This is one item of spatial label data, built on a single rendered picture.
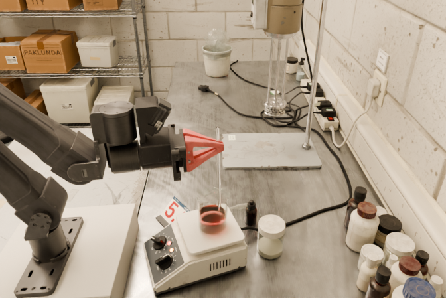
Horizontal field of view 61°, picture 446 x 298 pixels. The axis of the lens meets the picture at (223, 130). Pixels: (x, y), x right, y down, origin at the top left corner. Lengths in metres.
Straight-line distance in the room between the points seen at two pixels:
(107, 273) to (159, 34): 2.58
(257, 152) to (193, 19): 2.06
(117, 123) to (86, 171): 0.10
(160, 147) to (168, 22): 2.54
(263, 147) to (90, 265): 0.66
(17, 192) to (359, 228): 0.68
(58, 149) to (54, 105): 2.50
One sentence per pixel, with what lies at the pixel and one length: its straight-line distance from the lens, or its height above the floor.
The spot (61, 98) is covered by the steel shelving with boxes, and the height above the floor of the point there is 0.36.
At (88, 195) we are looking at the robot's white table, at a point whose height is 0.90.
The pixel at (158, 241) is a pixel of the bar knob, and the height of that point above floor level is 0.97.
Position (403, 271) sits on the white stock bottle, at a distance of 0.82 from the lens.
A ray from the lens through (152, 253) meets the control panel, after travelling 0.86.
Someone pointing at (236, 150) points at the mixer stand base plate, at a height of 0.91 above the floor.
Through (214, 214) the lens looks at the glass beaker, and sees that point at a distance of 0.77.
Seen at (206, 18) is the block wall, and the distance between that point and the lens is 3.14.
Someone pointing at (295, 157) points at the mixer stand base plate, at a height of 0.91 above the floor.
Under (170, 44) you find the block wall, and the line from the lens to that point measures 3.21.
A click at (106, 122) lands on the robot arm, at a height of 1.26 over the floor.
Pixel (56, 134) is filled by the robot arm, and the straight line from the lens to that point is 0.69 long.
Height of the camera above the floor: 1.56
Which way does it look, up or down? 30 degrees down
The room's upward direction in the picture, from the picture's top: straight up
